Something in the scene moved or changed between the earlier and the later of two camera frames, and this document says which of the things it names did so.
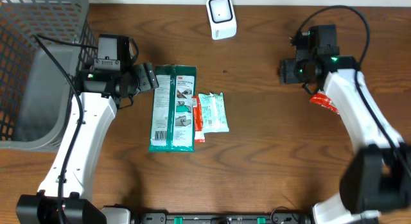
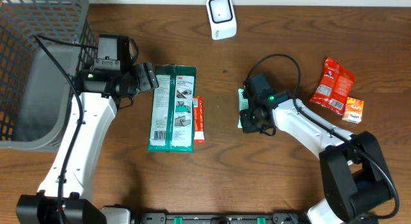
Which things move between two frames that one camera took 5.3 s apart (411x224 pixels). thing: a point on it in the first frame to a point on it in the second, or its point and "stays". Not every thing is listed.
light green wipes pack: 213,113 to 243,104
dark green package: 173,119 stays
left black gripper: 148,76 stays
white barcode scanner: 222,17 stays
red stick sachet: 198,131 stays
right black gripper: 288,71 to 247,125
